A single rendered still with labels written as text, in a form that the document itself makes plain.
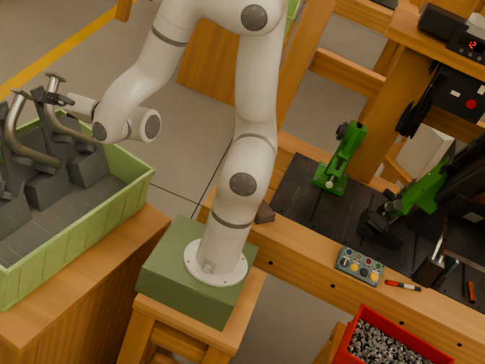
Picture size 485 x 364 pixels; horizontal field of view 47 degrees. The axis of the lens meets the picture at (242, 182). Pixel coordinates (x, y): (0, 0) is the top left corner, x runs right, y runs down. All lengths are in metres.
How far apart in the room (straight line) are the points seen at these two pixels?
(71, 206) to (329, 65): 1.13
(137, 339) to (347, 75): 1.27
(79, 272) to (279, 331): 1.35
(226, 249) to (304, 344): 1.40
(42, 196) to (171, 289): 0.50
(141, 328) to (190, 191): 1.71
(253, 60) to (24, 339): 0.91
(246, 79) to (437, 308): 1.09
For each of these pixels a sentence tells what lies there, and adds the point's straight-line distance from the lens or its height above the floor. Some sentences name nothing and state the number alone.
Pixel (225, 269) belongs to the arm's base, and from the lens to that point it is 1.56.
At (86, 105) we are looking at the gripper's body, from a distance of 1.48.
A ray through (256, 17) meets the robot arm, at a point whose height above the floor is 1.70.
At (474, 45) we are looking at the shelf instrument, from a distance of 2.01.
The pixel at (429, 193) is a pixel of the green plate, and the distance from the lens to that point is 1.94.
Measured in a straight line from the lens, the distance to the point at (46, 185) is 1.78.
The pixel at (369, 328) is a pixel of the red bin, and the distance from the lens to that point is 1.81.
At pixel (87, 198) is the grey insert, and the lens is 1.86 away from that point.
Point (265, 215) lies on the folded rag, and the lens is 1.88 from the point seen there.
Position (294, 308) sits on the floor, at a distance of 2.94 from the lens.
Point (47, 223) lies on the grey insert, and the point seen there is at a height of 0.85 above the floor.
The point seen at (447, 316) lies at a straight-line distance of 1.99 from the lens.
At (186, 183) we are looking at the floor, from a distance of 3.35.
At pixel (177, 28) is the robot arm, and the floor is 1.59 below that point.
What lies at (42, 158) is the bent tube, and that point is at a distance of 1.75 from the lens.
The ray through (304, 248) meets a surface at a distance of 1.88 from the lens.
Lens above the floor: 2.11
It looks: 37 degrees down
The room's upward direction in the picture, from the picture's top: 23 degrees clockwise
